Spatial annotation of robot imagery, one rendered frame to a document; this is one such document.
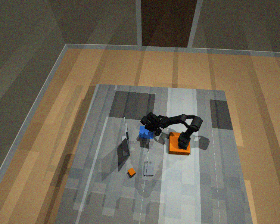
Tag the blue flat square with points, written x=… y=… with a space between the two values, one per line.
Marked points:
x=145 y=134

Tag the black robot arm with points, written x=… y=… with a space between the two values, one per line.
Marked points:
x=184 y=137

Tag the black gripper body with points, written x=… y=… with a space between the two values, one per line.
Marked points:
x=144 y=121

